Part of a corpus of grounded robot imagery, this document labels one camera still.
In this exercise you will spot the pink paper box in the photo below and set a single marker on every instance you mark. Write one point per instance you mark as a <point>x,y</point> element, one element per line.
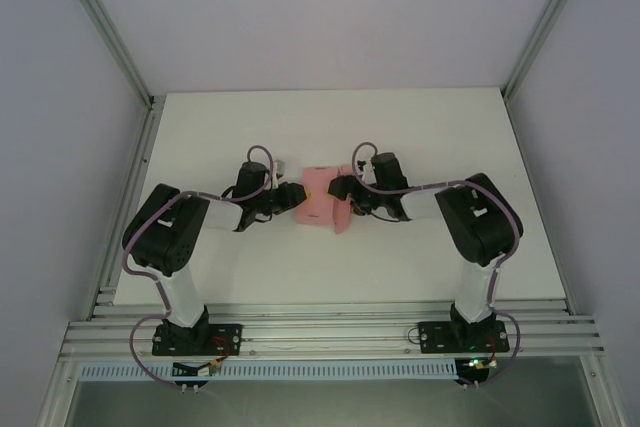
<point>316,197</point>

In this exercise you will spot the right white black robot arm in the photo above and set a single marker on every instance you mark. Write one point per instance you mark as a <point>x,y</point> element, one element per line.
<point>480,217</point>

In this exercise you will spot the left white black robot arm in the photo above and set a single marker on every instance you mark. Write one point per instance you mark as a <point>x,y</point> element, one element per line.
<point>170,232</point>

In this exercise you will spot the left small connector board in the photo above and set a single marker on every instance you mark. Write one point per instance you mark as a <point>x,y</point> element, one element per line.
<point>200,369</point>

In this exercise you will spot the small connector board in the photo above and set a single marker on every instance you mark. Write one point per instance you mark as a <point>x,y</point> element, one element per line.
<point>200,369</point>
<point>477,366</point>

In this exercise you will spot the grey metal panel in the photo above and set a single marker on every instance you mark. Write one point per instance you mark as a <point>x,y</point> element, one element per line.
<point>325,404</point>

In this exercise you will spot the right small connector board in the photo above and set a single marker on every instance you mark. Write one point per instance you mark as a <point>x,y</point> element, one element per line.
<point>477,366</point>

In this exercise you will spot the left aluminium table side rail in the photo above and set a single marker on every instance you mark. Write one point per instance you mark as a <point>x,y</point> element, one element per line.
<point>132,162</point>

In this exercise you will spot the aluminium mounting rail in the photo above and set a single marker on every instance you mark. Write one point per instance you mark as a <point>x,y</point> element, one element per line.
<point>325,327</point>

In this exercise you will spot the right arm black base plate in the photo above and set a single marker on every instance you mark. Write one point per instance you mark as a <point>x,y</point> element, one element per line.
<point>435,337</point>

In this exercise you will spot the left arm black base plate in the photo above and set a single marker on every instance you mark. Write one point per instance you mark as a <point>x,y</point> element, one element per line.
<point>225,337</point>

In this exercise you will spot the left aluminium frame post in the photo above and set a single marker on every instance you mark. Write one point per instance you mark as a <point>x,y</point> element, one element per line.
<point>105,27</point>

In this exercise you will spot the aluminium frame post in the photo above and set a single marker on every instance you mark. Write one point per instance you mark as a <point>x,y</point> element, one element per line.
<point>105,27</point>
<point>550,22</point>

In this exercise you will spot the right aluminium frame post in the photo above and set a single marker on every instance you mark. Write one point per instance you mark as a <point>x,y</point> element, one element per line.
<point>550,22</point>

